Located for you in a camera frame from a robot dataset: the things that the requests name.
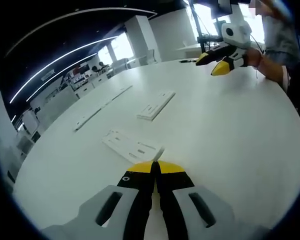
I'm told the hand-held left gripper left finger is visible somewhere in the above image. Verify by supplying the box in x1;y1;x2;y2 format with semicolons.
41;160;157;240

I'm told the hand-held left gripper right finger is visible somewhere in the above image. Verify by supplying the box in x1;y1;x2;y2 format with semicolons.
153;159;264;240

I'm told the white socket holder cover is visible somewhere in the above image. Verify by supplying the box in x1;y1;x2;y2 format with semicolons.
136;90;177;122
101;128;165;164

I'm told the long white socket holder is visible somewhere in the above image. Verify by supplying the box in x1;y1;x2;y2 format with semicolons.
74;84;134;132

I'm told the person's right hand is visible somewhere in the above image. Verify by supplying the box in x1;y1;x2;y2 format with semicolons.
249;47;265;68

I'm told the large mounted screen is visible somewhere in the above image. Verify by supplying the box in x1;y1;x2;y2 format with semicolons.
217;0;234;15

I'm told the white square pillar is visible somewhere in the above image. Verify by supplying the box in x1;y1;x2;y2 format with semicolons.
0;90;16;151
124;15;162;64

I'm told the white cabinet row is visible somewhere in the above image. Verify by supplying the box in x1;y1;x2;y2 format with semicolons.
30;72;111;121

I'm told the ceiling light strip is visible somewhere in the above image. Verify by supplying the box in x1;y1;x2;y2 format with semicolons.
9;35;119;105
25;52;99;102

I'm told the ceiling air conditioner vent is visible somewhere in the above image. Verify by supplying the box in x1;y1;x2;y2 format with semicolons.
40;69;56;82

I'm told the black frame desk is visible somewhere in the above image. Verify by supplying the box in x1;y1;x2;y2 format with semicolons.
196;34;226;51

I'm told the thin dark gripper cable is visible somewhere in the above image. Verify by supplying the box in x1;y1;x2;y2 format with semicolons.
249;34;265;54

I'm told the red wall display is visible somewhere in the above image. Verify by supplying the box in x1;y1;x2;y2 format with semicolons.
72;65;90;76

